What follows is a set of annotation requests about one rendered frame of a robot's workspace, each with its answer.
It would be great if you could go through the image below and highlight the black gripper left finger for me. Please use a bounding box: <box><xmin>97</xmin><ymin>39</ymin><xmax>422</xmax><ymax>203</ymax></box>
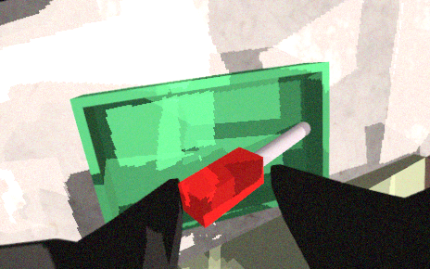
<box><xmin>0</xmin><ymin>178</ymin><xmax>183</xmax><ymax>269</ymax></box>

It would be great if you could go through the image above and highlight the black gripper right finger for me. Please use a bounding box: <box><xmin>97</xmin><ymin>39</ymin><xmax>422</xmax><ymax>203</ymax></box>
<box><xmin>271</xmin><ymin>164</ymin><xmax>430</xmax><ymax>269</ymax></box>

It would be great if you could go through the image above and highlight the red-headed pin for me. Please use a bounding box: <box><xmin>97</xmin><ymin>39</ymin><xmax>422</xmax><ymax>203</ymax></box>
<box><xmin>178</xmin><ymin>122</ymin><xmax>310</xmax><ymax>227</ymax></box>

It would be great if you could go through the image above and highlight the pale yellow ramp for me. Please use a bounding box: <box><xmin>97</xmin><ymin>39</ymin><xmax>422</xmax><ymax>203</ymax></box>
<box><xmin>177</xmin><ymin>154</ymin><xmax>430</xmax><ymax>269</ymax></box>

